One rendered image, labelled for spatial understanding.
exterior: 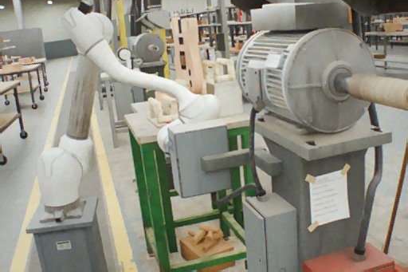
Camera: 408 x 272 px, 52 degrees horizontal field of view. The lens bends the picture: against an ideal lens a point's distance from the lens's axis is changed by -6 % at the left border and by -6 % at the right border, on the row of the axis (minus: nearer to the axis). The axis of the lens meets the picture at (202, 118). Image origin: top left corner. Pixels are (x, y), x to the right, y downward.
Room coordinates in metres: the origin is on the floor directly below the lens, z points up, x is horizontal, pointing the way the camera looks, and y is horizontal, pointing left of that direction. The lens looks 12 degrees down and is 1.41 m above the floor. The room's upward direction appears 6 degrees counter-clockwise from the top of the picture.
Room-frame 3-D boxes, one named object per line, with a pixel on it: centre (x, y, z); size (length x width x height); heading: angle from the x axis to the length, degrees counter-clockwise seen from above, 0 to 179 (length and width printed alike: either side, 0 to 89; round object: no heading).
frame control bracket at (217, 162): (1.23, -0.08, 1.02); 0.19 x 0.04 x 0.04; 105
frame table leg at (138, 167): (2.55, 0.41, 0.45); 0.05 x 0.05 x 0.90; 15
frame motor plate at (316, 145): (1.13, -0.30, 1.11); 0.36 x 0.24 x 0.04; 15
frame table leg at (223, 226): (2.67, -0.07, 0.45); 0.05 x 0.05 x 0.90; 15
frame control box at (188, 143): (1.22, -0.02, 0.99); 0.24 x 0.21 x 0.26; 15
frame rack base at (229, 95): (2.36, -0.10, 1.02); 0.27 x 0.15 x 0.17; 18
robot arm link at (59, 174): (1.73, 0.63, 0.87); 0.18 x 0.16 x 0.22; 174
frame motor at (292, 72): (1.20, -0.27, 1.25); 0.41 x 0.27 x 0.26; 15
